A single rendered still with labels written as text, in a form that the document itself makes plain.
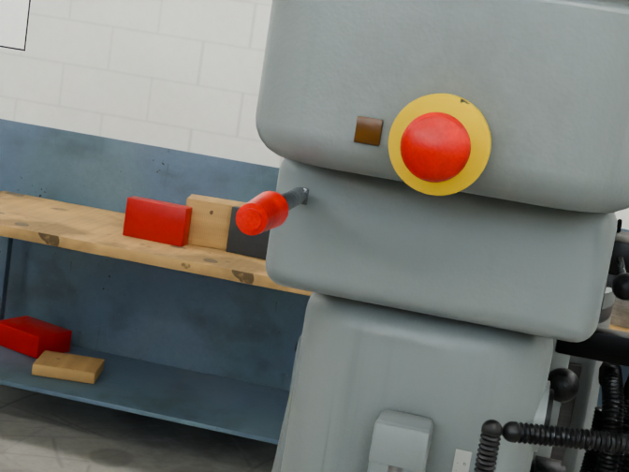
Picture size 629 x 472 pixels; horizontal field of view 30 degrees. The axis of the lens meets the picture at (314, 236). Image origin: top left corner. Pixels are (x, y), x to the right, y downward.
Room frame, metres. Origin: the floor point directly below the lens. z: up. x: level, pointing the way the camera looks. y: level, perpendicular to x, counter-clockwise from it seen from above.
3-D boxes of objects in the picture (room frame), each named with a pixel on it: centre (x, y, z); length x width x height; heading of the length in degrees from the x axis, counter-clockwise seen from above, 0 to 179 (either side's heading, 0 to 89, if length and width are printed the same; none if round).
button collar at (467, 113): (0.70, -0.07, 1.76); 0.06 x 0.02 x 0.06; 80
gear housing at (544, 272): (0.97, -0.11, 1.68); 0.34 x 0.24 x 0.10; 170
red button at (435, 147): (0.68, -0.06, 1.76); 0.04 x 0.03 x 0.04; 80
